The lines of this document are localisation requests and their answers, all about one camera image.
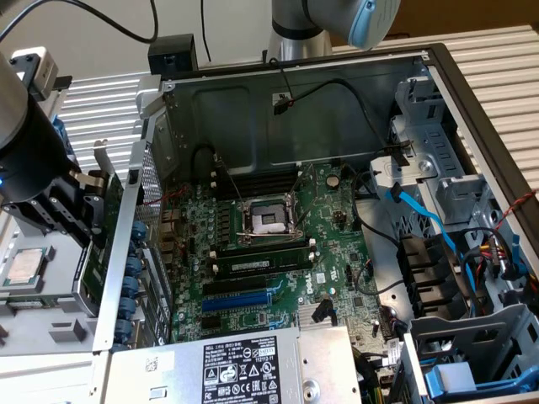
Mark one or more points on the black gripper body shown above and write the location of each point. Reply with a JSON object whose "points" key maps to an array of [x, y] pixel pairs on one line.
{"points": [[38, 155]]}

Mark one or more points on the green GPU card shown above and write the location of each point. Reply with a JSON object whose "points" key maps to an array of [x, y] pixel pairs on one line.
{"points": [[113, 198]]}

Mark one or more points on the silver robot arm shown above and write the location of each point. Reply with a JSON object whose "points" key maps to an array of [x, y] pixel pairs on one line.
{"points": [[295, 29]]}

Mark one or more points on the blue card retention clip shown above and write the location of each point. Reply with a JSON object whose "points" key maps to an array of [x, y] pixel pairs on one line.
{"points": [[138, 231], [128, 309], [131, 288], [125, 330], [134, 266], [119, 347]]}

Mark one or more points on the silver CPU chip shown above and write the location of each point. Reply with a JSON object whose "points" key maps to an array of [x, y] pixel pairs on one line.
{"points": [[25, 267]]}

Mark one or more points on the black end cap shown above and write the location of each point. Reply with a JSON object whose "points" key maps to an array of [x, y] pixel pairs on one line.
{"points": [[63, 82]]}

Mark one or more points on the green RAM stick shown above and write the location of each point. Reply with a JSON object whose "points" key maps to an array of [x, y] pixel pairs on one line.
{"points": [[29, 301], [261, 264]]}

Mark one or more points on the grey parts rack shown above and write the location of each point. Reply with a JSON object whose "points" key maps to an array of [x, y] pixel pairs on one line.
{"points": [[63, 332]]}

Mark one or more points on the thin locking lever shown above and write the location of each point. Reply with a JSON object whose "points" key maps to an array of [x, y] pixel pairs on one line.
{"points": [[229, 179]]}

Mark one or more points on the long black expansion slot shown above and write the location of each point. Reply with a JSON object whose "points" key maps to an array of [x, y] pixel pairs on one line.
{"points": [[233, 286]]}

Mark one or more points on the short black expansion slot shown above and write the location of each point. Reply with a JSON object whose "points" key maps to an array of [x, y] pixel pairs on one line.
{"points": [[210, 323]]}

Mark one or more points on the blue expansion slot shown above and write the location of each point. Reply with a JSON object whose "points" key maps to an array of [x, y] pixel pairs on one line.
{"points": [[236, 301]]}

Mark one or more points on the black box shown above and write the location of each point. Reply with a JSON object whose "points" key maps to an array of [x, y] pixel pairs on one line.
{"points": [[172, 52]]}

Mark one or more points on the black RAM slot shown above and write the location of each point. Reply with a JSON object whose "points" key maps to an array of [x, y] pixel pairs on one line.
{"points": [[265, 243], [265, 251]]}

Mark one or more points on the CPU socket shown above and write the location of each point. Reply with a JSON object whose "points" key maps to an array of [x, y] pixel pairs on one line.
{"points": [[269, 221]]}

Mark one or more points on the grey PC case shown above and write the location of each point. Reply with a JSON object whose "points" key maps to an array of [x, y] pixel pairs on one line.
{"points": [[236, 113]]}

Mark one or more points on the silver power supply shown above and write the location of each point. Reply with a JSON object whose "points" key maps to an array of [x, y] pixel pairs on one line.
{"points": [[177, 379]]}

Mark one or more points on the metal socket cover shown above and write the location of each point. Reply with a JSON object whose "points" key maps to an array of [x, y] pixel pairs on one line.
{"points": [[304, 181]]}

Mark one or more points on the silver chipset heat sink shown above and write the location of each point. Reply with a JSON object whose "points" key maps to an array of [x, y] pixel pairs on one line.
{"points": [[305, 315]]}

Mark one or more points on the green motherboard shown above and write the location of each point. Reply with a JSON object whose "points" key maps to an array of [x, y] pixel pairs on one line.
{"points": [[328, 261]]}

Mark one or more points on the silver coin battery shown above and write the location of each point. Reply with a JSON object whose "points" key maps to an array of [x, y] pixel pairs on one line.
{"points": [[332, 181]]}

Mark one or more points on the black plug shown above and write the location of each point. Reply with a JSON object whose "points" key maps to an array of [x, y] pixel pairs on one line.
{"points": [[324, 309]]}

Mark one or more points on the grey disk bay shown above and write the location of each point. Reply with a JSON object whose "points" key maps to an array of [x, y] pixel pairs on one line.
{"points": [[463, 320]]}

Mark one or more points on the blue disk carrier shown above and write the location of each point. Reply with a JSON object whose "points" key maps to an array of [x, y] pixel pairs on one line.
{"points": [[505, 385]]}

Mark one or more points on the black switch block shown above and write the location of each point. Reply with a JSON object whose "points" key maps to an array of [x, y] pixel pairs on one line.
{"points": [[134, 177]]}

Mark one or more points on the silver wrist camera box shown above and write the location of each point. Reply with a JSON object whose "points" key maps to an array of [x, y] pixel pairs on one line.
{"points": [[44, 73]]}

